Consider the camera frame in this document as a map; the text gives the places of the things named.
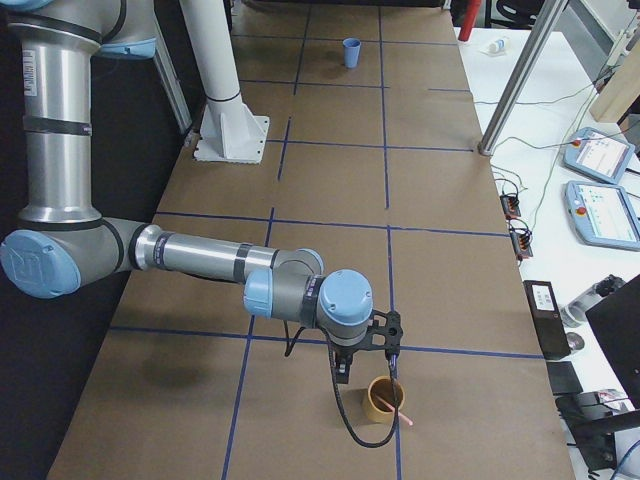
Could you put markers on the red cylinder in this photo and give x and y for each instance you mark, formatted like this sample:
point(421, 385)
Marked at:
point(469, 20)

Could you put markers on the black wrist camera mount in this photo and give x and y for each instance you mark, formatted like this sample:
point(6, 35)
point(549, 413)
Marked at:
point(384, 332)

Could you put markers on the aluminium frame post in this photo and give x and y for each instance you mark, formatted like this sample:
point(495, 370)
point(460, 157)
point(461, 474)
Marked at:
point(533, 47)

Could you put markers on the blue ribbed cup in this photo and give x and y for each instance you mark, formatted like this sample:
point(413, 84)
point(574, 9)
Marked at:
point(351, 52)

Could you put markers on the white plastic bottle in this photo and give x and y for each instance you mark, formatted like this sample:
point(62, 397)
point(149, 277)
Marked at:
point(497, 47)

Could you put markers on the wooden board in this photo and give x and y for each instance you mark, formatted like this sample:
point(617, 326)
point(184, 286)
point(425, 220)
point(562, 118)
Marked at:
point(621, 91)

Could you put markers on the black monitor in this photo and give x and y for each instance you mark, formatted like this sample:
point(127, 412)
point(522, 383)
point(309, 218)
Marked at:
point(615, 324)

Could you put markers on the white camera pole with base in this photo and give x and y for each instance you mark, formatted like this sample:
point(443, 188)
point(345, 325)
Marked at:
point(229, 131)

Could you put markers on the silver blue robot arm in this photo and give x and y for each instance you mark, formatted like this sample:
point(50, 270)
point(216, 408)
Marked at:
point(64, 243)

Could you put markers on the orange connector block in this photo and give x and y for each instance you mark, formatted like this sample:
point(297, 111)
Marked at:
point(521, 239)
point(510, 204)

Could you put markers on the upper orange connector block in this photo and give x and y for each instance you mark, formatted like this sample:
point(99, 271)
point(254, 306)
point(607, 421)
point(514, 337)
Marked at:
point(510, 204)

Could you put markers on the upper teach pendant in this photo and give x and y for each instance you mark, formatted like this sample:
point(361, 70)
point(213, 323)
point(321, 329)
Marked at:
point(599, 156)

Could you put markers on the teach pendant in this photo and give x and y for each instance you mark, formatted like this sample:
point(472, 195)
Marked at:
point(602, 215)
point(599, 156)

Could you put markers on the lower teach pendant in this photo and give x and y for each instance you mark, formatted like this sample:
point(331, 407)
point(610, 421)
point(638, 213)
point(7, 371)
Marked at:
point(602, 215)

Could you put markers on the black box with label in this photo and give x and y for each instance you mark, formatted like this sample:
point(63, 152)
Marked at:
point(546, 319)

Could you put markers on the pink chopstick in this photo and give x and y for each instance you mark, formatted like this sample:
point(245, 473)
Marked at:
point(395, 411)

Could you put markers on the tan brown cup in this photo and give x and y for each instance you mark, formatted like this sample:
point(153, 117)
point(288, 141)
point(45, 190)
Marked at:
point(392, 391)

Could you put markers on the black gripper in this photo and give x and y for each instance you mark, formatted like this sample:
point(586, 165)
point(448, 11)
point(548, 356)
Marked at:
point(344, 353)

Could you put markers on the lower orange connector block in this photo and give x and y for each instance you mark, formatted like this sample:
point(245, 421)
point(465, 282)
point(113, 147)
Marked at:
point(521, 239)

